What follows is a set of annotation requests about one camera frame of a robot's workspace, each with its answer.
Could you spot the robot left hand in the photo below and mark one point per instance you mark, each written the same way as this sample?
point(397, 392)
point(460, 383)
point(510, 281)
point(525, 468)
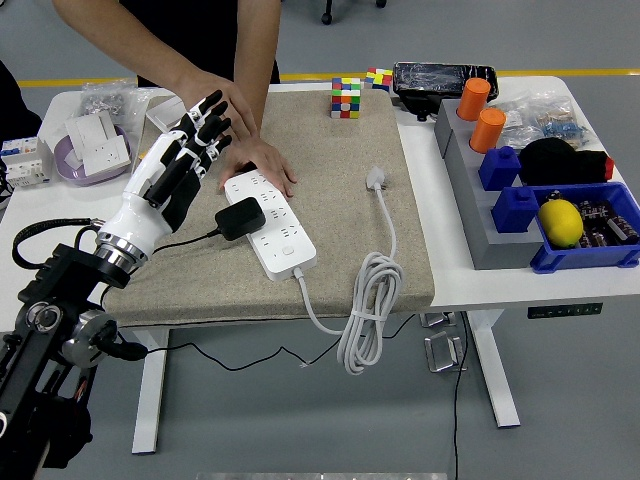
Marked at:
point(135, 220)

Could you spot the black plastic-wrapped box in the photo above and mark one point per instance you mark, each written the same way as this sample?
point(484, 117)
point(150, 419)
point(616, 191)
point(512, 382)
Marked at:
point(430, 80)

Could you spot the blue plastic bin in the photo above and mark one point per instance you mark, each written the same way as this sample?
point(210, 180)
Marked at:
point(585, 257)

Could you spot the purple bowl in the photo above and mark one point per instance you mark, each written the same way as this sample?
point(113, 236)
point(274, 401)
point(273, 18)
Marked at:
point(67, 172)

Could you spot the clear bags of components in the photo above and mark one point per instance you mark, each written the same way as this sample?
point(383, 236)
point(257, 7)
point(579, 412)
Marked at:
point(545, 120)

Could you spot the person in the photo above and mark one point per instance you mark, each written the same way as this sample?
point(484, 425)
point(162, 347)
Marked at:
point(15, 110)

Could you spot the black pouch with red end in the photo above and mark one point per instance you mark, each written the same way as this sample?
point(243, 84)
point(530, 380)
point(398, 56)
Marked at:
point(555, 162)

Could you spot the black plug adapter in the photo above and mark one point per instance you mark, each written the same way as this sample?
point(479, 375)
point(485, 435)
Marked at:
point(240, 218)

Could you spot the plastic bag of screws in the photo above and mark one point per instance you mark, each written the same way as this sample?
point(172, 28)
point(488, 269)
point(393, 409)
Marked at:
point(107, 100)

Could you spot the person's left forearm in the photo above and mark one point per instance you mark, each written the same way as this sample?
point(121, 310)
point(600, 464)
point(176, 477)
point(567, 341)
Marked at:
point(257, 50)

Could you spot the black table control panel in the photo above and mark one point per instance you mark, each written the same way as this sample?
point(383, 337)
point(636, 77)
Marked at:
point(565, 311)

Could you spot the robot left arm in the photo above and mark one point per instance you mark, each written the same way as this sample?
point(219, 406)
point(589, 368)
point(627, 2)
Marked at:
point(45, 350)

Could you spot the silver metal bracket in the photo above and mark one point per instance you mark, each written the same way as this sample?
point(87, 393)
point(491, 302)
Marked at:
point(442, 352)
point(437, 320)

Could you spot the orange cylinder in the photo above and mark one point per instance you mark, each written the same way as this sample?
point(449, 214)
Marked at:
point(487, 131)
point(474, 100)

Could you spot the colourful puzzle cube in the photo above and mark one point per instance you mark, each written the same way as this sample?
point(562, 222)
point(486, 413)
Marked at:
point(378, 80)
point(346, 100)

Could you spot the person's right hand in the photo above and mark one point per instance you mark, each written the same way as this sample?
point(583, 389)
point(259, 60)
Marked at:
point(235, 105)

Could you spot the grey stepped block holder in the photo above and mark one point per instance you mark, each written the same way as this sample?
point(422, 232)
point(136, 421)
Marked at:
point(470, 200)

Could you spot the grey-brown mat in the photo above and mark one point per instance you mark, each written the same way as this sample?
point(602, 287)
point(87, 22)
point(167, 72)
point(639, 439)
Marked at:
point(340, 225)

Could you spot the white wall socket plate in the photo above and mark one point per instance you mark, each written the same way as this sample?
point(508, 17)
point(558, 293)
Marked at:
point(102, 155)

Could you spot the black office chair base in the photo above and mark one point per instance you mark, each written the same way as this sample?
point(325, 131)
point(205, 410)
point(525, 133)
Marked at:
point(326, 19)

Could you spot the dark capacitors pile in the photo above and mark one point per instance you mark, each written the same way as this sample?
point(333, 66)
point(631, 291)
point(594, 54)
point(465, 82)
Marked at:
point(605, 225)

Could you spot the white power strip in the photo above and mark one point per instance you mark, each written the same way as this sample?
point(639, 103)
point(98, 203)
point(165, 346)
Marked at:
point(287, 250)

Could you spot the blue block with knob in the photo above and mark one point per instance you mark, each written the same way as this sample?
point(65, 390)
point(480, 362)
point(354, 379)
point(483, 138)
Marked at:
point(515, 212)
point(500, 170)

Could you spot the white blank switch plate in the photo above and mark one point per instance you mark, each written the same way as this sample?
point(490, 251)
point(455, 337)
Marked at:
point(92, 127)

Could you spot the white circuit breaker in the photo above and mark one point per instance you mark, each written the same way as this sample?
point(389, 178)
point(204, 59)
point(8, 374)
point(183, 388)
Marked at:
point(25, 160)

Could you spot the white wall switch panel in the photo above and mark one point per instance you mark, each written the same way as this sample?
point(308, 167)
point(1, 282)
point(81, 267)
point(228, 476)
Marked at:
point(165, 115)

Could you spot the person's right forearm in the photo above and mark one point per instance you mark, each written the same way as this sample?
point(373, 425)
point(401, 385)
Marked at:
point(130, 40)

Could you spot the person's left hand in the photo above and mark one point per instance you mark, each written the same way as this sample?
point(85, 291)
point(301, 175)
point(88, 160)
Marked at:
point(270, 160)

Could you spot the yellow lemon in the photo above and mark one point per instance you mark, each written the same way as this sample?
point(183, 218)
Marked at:
point(561, 224)

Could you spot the person's torso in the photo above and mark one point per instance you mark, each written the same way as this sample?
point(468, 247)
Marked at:
point(210, 30)

